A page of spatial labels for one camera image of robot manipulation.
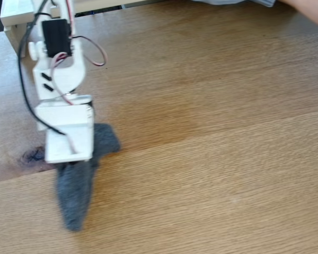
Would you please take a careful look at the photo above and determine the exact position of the red servo cable loop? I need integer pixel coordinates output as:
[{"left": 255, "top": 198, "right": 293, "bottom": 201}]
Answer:
[{"left": 68, "top": 35, "right": 108, "bottom": 67}]

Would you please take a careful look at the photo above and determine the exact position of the grey fluffy sock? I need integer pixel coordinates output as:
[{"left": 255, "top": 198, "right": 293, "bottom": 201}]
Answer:
[{"left": 54, "top": 123, "right": 122, "bottom": 232}]

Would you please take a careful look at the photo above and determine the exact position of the red wrist servo cable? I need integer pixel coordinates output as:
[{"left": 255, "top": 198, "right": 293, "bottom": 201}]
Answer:
[{"left": 50, "top": 52, "right": 74, "bottom": 106}]

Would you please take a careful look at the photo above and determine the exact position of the white wooden riser stand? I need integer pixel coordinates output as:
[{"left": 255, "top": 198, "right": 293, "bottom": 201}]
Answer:
[{"left": 0, "top": 0, "right": 186, "bottom": 57}]

